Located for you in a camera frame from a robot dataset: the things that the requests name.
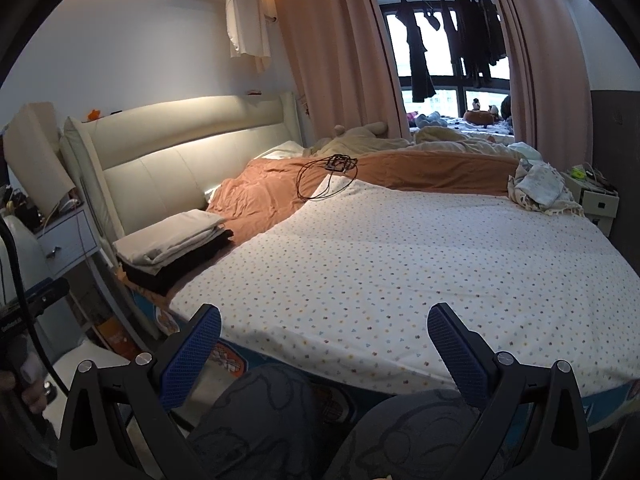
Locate white pillow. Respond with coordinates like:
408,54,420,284
262,141,306,161

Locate orange plush cushion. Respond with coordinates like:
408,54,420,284
462,97,501,123

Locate thick black cable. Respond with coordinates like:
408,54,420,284
0,217,71,401

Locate white drawer nightstand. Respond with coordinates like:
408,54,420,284
35,207,101,281

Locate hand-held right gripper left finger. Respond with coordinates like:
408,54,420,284
57,304,222,480

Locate beige upright board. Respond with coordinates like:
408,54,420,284
2,102,76,216

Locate pink curtain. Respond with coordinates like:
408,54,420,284
480,0,596,161
272,0,416,146

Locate black folded clothes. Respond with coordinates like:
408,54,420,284
120,230,236,296

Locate beige duvet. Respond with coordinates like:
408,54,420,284
315,127,541,161

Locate row of dark hanging clothes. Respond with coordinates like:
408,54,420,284
395,0,508,103

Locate blue cartoon printed bedsheet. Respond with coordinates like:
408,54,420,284
125,285,640,433

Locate person's left leg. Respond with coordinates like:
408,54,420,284
187,365,326,480

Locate crumpled white patterned cloth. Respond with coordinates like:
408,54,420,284
507,160,586,217

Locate white hanging cloth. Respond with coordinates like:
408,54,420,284
222,0,273,73

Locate beige jacket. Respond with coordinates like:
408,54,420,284
112,209,226,267

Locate small black electronic device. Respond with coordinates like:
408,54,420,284
325,155,357,175

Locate person's left hand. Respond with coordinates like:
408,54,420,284
0,371,55,416

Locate white bedside cabinet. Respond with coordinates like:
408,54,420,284
560,165,621,231

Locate orange-brown blanket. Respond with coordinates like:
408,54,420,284
205,152,526,251

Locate white dotted bed sheet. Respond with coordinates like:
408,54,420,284
170,177,640,396

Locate beige plush toy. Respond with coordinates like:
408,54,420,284
320,121,388,153

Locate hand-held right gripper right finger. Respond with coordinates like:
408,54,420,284
427,302,586,480

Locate cream padded headboard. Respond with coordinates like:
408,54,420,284
60,91,303,251

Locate orange printed bag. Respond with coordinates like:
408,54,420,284
95,315,131,356

